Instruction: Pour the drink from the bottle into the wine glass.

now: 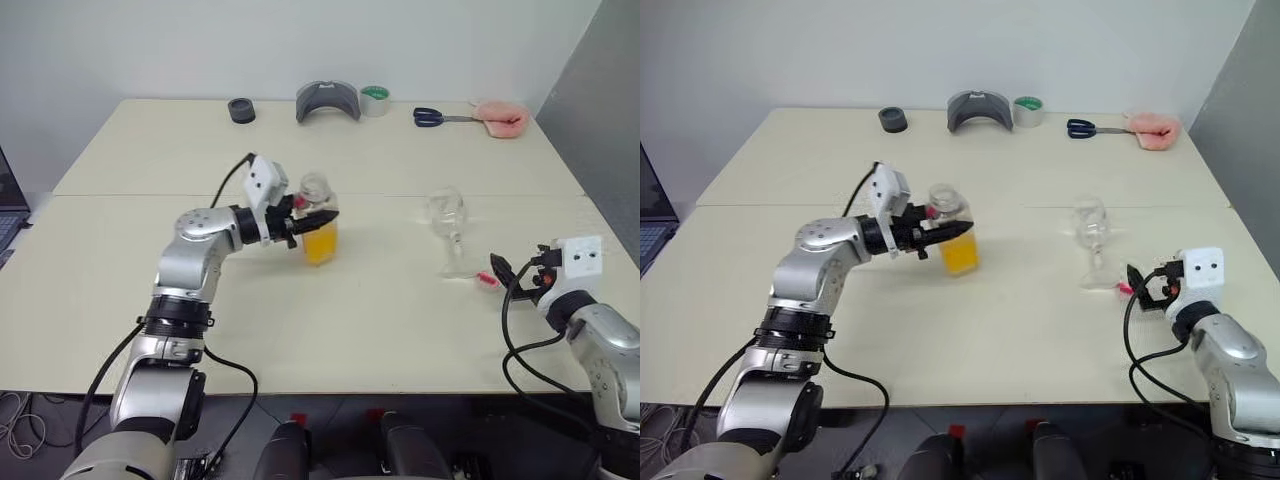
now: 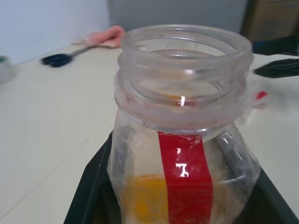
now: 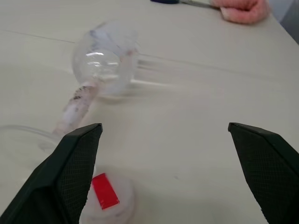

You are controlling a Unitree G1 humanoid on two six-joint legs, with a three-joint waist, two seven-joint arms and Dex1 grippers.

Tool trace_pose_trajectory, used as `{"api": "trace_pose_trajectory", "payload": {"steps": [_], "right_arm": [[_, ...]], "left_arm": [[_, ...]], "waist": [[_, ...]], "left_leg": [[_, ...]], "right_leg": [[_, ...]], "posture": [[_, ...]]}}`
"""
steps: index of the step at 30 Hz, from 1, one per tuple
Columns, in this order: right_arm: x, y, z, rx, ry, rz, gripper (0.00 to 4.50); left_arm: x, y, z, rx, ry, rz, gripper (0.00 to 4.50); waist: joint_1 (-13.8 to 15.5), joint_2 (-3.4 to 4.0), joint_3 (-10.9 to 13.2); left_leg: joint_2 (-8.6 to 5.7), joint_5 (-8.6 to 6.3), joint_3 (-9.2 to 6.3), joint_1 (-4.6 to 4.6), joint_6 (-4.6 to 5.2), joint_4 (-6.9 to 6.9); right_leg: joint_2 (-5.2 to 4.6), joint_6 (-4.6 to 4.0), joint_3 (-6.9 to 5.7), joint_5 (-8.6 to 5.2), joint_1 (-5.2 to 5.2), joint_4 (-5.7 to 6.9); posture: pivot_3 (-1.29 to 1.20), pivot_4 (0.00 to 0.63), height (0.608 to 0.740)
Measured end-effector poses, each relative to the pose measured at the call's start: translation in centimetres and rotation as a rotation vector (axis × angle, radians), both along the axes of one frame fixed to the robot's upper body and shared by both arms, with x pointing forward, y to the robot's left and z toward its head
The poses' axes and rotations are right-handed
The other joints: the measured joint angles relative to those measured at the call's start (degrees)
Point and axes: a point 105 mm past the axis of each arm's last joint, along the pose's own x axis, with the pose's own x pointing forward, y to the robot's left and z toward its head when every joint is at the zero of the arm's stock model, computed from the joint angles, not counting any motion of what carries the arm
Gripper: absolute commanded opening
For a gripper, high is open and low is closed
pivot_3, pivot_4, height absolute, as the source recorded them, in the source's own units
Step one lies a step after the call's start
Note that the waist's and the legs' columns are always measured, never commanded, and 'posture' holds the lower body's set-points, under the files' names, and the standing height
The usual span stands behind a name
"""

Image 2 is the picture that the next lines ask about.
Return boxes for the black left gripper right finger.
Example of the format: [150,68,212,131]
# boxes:
[238,167,299,224]

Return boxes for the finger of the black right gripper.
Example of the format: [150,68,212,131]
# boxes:
[253,58,299,78]
[252,35,299,56]

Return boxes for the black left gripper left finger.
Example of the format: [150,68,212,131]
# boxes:
[63,133,122,224]

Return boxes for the white bottle cap red tape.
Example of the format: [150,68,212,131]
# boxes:
[249,90,270,111]

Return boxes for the bottle with orange liquid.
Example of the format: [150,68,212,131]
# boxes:
[106,24,262,224]

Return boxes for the brown cardboard box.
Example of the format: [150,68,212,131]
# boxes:
[240,0,299,44]

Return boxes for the clear tape roll green core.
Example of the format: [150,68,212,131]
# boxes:
[0,56,16,86]

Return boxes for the pink cloth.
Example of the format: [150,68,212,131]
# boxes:
[73,25,126,49]

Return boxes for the blue handled scissors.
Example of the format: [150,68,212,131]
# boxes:
[41,44,99,69]

